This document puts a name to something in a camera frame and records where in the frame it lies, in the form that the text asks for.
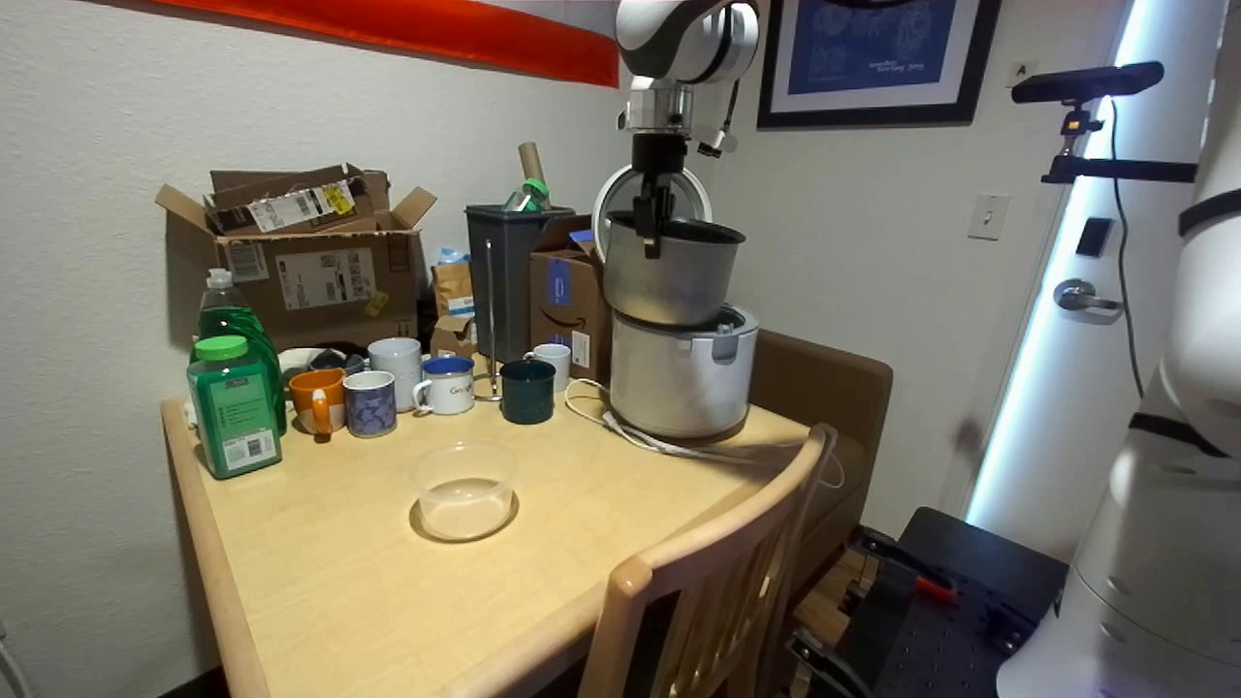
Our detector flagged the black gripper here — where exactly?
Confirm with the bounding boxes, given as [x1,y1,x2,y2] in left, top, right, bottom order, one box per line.
[627,133,699,261]

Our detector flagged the metal pot black interior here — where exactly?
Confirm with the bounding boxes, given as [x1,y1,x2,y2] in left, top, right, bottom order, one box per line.
[598,211,751,334]

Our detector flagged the white rice cooker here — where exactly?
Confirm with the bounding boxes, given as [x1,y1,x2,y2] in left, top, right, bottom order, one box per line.
[588,159,765,445]

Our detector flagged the brown shipping box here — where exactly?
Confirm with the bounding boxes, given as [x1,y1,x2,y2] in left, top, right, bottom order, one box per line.
[528,226,620,379]

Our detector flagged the green bottle in bin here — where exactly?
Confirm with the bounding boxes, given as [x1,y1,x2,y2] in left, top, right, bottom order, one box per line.
[501,173,557,221]

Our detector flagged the cardboard tube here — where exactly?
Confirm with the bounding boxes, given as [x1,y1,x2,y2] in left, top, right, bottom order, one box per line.
[514,141,550,189]

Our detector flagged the black trash bin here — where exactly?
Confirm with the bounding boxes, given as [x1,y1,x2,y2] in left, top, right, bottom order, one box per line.
[460,200,580,368]

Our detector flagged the small white cup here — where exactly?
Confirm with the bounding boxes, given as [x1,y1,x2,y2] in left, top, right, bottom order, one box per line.
[522,337,578,398]

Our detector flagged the dark green mug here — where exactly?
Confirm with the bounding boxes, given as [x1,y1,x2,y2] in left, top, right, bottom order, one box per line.
[497,353,561,429]

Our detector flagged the small tan carton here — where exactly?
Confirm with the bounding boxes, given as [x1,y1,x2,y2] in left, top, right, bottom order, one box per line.
[430,250,482,361]

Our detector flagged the dark brown wooden chair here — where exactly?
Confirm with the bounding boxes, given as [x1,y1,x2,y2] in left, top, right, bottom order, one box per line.
[743,325,894,614]

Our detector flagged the white mug blue rim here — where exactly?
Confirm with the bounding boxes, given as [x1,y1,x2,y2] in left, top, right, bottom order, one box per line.
[410,353,482,419]

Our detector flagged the framed blue picture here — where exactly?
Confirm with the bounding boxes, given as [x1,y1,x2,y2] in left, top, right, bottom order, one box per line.
[751,0,1009,133]

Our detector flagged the tall white mug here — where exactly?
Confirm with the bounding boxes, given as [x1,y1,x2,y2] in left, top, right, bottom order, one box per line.
[364,334,430,415]

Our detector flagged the open cardboard box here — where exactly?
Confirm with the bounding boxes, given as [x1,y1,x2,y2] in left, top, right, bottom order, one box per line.
[151,159,441,353]

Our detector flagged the blue patterned mug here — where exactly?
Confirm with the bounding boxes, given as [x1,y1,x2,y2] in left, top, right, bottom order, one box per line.
[337,368,402,443]

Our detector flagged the light wooden chair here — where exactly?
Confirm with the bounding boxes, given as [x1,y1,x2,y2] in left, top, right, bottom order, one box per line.
[574,419,843,698]

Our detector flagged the orange mug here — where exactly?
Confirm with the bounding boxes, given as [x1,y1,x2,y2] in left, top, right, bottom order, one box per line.
[282,363,353,445]

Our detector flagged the black door keypad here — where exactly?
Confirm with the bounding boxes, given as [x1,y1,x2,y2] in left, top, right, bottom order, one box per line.
[1071,213,1115,262]

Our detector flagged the green round bottle white cap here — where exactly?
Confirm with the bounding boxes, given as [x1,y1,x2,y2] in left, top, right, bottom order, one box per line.
[195,262,292,438]

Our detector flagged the green square soap bottle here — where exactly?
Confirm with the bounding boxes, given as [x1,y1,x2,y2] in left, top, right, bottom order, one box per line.
[185,334,287,486]

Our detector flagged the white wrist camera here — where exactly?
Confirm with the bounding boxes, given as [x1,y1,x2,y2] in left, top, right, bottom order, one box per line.
[694,106,742,162]

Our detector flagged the white power cable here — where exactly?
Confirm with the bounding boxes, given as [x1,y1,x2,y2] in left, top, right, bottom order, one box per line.
[565,384,815,477]

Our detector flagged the red wall banner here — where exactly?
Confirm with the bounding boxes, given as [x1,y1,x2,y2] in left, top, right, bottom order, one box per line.
[82,0,623,94]

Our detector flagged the white light switch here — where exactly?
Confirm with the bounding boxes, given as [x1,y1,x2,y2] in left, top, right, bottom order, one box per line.
[967,189,1013,244]

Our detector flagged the silver door handle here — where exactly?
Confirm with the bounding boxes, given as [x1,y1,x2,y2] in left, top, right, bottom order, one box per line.
[1051,275,1127,322]

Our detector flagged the black camera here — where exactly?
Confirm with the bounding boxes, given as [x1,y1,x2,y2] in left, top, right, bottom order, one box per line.
[1009,60,1166,107]

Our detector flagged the orange handled clamp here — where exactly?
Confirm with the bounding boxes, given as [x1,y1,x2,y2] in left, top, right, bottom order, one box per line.
[850,521,967,608]

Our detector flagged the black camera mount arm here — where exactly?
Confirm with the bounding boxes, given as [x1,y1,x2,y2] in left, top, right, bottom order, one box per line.
[1034,100,1201,186]

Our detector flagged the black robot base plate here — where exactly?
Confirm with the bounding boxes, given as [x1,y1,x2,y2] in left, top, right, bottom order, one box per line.
[826,504,1074,698]

